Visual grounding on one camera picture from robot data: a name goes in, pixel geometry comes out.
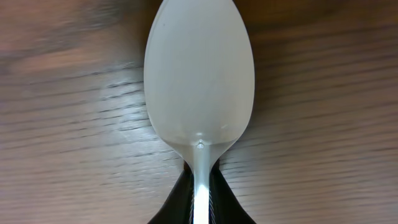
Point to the white plastic spoon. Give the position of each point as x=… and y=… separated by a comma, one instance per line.
x=199, y=85

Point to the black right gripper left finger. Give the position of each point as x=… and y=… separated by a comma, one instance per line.
x=177, y=209

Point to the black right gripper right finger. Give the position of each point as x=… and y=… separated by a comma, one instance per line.
x=224, y=206

